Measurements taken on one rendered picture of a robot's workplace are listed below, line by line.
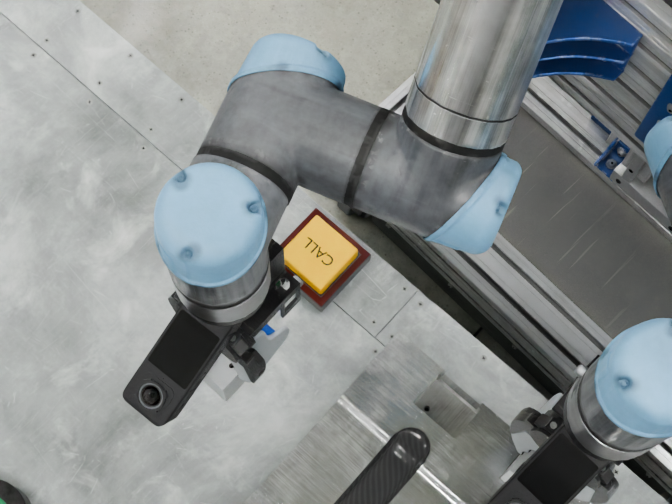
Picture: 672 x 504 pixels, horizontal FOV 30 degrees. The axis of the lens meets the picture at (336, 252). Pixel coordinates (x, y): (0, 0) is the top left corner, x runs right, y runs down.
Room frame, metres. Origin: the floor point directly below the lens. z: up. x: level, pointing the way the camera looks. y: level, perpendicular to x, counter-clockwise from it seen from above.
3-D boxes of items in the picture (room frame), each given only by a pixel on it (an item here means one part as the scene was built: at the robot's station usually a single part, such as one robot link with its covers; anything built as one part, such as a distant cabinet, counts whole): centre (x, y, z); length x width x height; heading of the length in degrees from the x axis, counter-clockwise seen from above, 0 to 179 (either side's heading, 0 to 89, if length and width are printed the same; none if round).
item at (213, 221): (0.28, 0.09, 1.25); 0.09 x 0.08 x 0.11; 160
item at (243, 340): (0.28, 0.08, 1.09); 0.09 x 0.08 x 0.12; 142
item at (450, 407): (0.24, -0.12, 0.87); 0.05 x 0.05 x 0.04; 52
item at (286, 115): (0.37, 0.04, 1.25); 0.11 x 0.11 x 0.08; 70
